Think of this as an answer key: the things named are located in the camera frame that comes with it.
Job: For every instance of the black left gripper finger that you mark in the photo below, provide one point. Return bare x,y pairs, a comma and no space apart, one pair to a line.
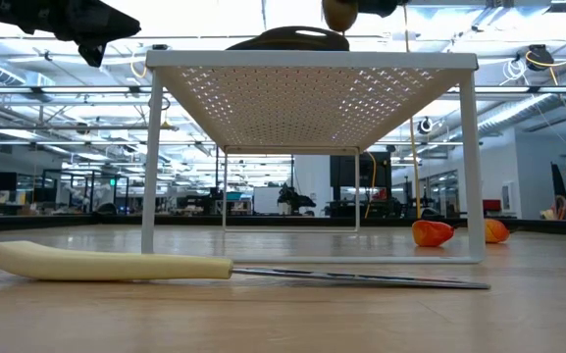
106,17
113,35

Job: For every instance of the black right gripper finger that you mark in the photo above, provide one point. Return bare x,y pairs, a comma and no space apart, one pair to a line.
380,6

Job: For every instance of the brown kiwi fruit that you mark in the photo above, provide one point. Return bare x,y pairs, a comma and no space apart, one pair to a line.
340,15

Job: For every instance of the small orange red pepper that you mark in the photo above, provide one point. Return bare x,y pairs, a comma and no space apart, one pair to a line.
496,231
432,234

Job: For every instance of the black background robot arm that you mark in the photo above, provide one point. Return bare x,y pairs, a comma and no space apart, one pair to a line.
294,198

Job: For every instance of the white perforated metal shelf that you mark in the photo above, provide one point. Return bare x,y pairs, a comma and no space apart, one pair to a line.
312,60

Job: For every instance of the red grey collapsible colander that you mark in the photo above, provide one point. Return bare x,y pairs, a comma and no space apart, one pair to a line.
272,41

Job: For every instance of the whiteboard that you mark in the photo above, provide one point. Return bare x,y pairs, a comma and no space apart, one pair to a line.
267,200

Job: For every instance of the red box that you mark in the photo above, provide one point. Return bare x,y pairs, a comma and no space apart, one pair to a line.
491,205

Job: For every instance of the person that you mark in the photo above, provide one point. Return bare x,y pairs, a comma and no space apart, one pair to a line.
559,208

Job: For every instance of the black wall screen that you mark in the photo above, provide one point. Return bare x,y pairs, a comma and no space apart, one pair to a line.
344,169

